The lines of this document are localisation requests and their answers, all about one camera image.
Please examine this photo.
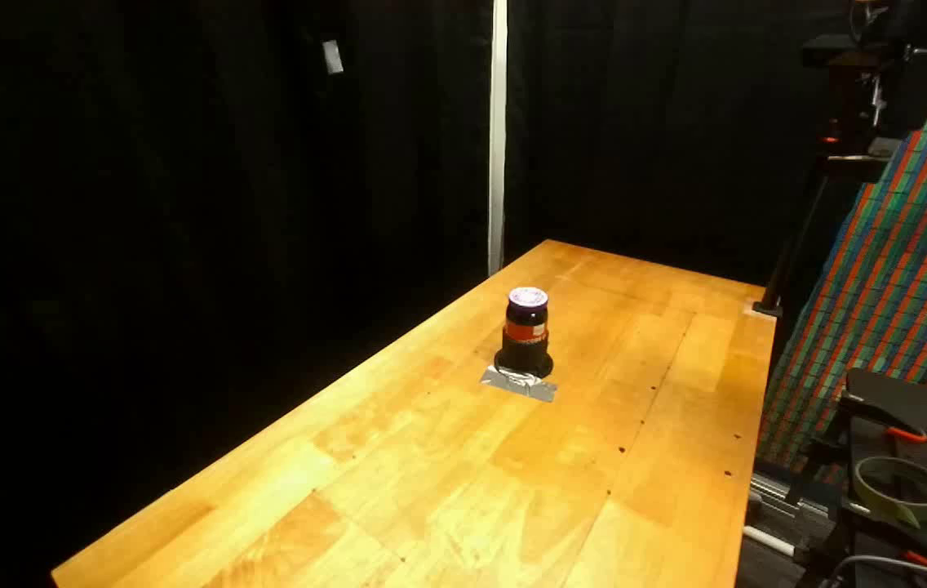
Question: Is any dark jar with purple lid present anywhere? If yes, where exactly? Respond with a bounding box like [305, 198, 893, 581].
[494, 285, 557, 384]

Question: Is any white vertical pole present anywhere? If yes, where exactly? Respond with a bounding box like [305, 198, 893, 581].
[482, 0, 513, 278]

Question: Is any white tag on curtain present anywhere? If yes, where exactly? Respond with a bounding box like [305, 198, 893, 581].
[319, 37, 349, 78]

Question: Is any black curtain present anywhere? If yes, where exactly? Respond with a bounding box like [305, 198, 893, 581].
[0, 0, 849, 588]

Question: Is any colourful striped board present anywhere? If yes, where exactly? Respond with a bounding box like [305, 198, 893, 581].
[757, 29, 927, 477]

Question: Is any beige masking tape roll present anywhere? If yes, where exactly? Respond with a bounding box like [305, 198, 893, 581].
[849, 451, 927, 532]

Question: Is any large grey duct tape strip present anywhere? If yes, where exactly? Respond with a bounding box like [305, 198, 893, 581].
[478, 364, 560, 409]

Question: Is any aluminium rail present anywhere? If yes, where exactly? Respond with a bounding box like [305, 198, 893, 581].
[741, 472, 849, 563]

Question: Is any black camera stand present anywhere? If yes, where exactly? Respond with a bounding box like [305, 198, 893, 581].
[752, 0, 927, 319]

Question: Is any orange handled clamp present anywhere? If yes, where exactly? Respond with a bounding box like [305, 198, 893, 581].
[879, 422, 927, 451]

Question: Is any grey cable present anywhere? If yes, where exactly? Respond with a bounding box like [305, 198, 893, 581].
[830, 548, 927, 581]

